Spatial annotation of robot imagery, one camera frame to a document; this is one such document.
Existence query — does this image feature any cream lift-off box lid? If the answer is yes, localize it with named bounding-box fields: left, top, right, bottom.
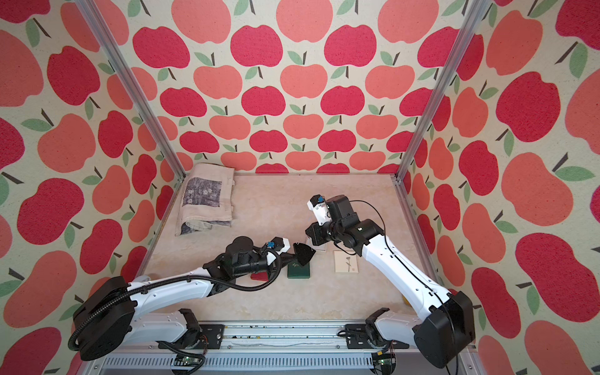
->
left=334, top=251, right=359, bottom=273

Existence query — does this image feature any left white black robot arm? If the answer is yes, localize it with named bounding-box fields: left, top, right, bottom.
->
left=67, top=236, right=297, bottom=361

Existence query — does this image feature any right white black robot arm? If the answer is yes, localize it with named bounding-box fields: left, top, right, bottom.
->
left=306, top=195, right=476, bottom=368

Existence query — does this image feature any red jewelry box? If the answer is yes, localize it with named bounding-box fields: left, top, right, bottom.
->
left=250, top=272, right=270, bottom=283

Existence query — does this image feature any green jewelry box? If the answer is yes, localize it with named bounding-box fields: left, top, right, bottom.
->
left=287, top=261, right=311, bottom=280

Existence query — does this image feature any folded beige patterned cloth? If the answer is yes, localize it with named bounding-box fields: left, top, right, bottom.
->
left=175, top=163, right=235, bottom=236

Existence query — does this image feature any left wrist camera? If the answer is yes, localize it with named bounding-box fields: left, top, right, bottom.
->
left=267, top=237, right=291, bottom=254

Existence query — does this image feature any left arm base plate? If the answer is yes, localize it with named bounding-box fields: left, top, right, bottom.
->
left=158, top=322, right=225, bottom=350

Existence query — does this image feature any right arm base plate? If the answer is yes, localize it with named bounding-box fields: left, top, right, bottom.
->
left=337, top=323, right=410, bottom=351

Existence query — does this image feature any right aluminium frame post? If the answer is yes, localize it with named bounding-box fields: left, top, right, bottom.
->
left=395, top=0, right=492, bottom=184

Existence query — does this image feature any aluminium frame post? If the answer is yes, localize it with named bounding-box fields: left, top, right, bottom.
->
left=75, top=0, right=186, bottom=181
left=395, top=0, right=492, bottom=184

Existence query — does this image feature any left aluminium frame post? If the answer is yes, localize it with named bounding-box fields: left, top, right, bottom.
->
left=75, top=0, right=186, bottom=181

